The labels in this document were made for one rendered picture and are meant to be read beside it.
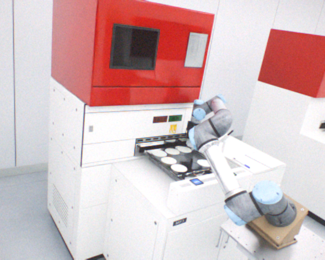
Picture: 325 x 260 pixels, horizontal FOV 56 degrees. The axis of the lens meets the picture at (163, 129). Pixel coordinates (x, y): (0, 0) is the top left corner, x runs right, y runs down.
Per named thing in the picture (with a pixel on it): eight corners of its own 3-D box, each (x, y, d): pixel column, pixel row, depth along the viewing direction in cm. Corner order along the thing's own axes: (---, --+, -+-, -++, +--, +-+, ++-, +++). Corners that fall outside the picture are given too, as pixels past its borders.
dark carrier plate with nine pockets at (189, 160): (146, 151, 205) (146, 150, 205) (185, 145, 225) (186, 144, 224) (176, 175, 179) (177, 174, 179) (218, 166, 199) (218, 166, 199)
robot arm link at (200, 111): (206, 103, 189) (205, 99, 199) (190, 113, 191) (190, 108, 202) (213, 114, 191) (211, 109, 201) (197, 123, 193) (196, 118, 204)
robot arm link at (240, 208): (263, 214, 132) (207, 114, 155) (232, 229, 136) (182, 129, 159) (266, 215, 143) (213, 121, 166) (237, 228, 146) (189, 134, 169)
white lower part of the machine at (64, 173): (46, 215, 266) (48, 127, 238) (129, 195, 313) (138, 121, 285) (75, 272, 213) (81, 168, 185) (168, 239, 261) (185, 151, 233)
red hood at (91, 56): (50, 76, 224) (52, -12, 204) (143, 78, 271) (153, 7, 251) (90, 107, 168) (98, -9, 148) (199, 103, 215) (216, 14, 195)
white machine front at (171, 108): (80, 166, 188) (84, 103, 174) (182, 150, 235) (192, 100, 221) (82, 168, 185) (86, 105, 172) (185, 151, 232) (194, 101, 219)
